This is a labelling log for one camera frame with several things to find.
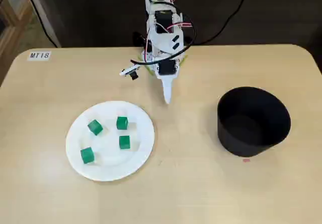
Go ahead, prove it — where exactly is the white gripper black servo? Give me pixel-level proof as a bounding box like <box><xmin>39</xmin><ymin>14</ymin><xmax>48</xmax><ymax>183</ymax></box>
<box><xmin>154</xmin><ymin>59</ymin><xmax>181</xmax><ymax>105</ymax></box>

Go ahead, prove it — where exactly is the green cube block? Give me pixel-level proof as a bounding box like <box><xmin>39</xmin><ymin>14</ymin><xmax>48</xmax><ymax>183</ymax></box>
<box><xmin>119</xmin><ymin>135</ymin><xmax>131</xmax><ymax>150</ymax></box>
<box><xmin>87</xmin><ymin>119</ymin><xmax>104</xmax><ymax>136</ymax></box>
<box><xmin>80</xmin><ymin>146</ymin><xmax>96</xmax><ymax>164</ymax></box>
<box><xmin>116</xmin><ymin>116</ymin><xmax>129</xmax><ymax>131</ymax></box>

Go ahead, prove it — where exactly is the white paper plate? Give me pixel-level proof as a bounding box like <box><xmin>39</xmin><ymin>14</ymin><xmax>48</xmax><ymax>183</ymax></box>
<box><xmin>65</xmin><ymin>100</ymin><xmax>155</xmax><ymax>182</ymax></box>

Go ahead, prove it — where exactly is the black round pot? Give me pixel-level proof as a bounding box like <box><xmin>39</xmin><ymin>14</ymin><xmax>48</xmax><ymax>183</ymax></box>
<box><xmin>216</xmin><ymin>87</ymin><xmax>292</xmax><ymax>158</ymax></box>

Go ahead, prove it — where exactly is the white MT18 label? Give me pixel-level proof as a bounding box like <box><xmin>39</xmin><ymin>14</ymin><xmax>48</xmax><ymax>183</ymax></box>
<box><xmin>27</xmin><ymin>51</ymin><xmax>52</xmax><ymax>61</ymax></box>

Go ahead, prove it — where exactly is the light wooden shelf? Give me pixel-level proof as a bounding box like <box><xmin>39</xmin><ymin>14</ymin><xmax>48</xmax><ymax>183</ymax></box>
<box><xmin>0</xmin><ymin>0</ymin><xmax>35</xmax><ymax>84</ymax></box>

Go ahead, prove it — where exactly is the black camera cable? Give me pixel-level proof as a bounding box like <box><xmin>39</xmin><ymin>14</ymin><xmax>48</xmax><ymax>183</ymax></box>
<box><xmin>130</xmin><ymin>4</ymin><xmax>197</xmax><ymax>65</ymax></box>

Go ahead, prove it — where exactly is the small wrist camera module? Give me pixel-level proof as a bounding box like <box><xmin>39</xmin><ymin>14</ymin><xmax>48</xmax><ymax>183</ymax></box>
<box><xmin>119</xmin><ymin>64</ymin><xmax>140</xmax><ymax>82</ymax></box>

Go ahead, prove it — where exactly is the red servo wire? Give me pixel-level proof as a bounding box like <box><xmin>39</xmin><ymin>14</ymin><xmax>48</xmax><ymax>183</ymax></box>
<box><xmin>144</xmin><ymin>0</ymin><xmax>194</xmax><ymax>56</ymax></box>

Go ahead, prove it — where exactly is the black power cable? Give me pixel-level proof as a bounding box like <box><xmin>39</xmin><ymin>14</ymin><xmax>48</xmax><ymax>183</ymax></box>
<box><xmin>185</xmin><ymin>0</ymin><xmax>253</xmax><ymax>46</ymax></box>

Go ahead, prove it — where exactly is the thin black cable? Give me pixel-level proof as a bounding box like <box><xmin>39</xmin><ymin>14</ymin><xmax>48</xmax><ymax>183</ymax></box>
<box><xmin>21</xmin><ymin>0</ymin><xmax>61</xmax><ymax>48</ymax></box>

